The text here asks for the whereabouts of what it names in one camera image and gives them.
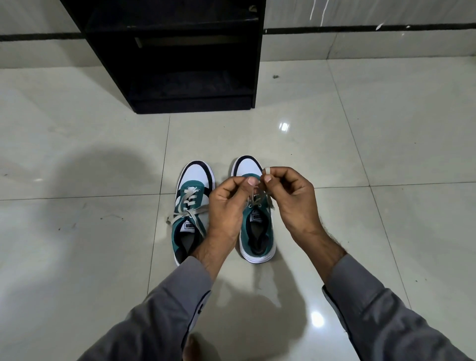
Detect person's left hand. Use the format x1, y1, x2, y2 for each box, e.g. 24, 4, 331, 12
206, 176, 261, 247

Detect teal white sneaker tied lace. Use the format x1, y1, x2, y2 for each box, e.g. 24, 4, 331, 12
171, 161, 216, 267

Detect beige tied shoelace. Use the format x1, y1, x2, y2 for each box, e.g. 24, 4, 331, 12
165, 186, 211, 239

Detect teal white sneaker untied lace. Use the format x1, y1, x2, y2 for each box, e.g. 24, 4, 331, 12
231, 155, 277, 265

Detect beige shoelace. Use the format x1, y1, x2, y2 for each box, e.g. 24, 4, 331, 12
247, 167, 275, 211
165, 186, 211, 239

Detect person's left forearm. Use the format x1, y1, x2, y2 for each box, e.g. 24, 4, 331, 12
77, 238, 239, 361

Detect black open shelf cabinet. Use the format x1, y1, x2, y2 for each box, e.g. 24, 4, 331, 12
60, 0, 267, 115

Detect person's right forearm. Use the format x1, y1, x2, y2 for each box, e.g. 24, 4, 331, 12
294, 228, 476, 361

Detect person's right hand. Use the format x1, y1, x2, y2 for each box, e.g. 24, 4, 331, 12
262, 166, 328, 243

